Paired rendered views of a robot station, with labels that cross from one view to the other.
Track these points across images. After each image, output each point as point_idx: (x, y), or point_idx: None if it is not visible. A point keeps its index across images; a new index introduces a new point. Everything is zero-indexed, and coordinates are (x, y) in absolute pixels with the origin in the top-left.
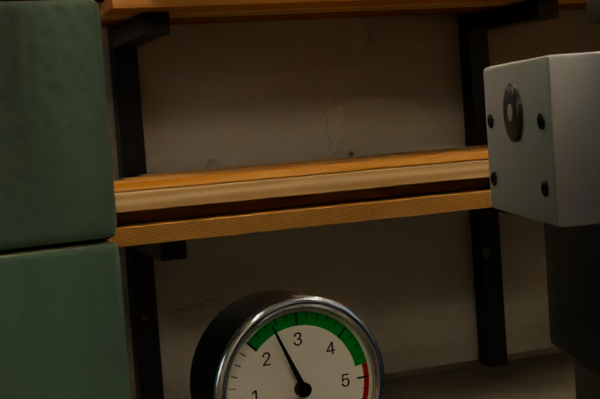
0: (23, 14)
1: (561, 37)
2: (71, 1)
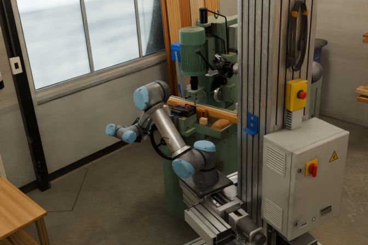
0: (203, 140)
1: None
2: (205, 140)
